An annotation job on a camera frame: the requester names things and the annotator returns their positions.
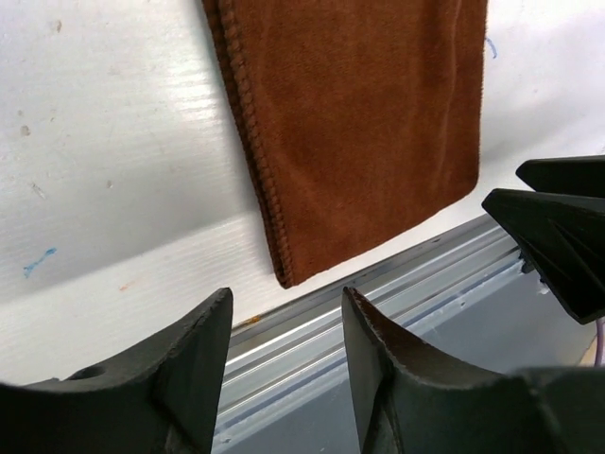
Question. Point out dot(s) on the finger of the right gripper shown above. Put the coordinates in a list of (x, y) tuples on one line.
[(576, 176), (563, 237)]

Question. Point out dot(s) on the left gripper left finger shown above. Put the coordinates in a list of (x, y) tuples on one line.
[(159, 396)]

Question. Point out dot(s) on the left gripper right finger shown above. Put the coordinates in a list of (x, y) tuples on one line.
[(411, 397)]

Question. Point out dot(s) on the brown towel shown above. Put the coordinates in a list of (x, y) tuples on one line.
[(359, 120)]

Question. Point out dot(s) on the aluminium mounting rail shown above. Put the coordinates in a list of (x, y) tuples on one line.
[(306, 382)]

